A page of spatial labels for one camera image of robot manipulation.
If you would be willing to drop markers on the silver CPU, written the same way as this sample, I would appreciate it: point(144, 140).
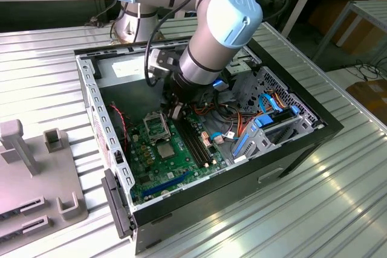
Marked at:
point(165, 150)

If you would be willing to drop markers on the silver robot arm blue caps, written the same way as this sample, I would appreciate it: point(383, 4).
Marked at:
point(211, 34)

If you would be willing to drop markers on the black RAM slot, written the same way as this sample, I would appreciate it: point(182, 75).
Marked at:
point(190, 141)
point(197, 141)

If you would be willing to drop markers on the grey power supply unit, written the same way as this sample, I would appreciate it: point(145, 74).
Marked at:
point(121, 89)

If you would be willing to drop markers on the grey optical drive cage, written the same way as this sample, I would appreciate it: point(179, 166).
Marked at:
point(243, 69)

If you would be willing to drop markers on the green motherboard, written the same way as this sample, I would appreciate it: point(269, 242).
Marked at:
point(160, 169)

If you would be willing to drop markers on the blue disk carrier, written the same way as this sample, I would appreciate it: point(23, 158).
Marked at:
point(262, 121)

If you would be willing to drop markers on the blue expansion slot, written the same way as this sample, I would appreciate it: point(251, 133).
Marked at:
point(166, 184)

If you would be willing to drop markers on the black open PC case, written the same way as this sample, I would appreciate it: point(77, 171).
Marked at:
point(211, 206)

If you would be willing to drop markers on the black plastic case latch strip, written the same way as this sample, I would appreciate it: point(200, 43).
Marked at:
point(116, 203)

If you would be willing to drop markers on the perforated grey disk bay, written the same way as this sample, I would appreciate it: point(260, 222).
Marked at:
point(305, 120)

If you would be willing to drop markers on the grey parts rack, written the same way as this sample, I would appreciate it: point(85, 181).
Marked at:
point(45, 179)

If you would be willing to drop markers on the brown cardboard box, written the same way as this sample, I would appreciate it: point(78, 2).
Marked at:
point(372, 95)
point(359, 36)

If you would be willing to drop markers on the blue carrier rail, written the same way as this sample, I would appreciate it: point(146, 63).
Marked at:
point(240, 146)

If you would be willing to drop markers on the grey metal frame table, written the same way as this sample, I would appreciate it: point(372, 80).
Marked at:
point(372, 8)

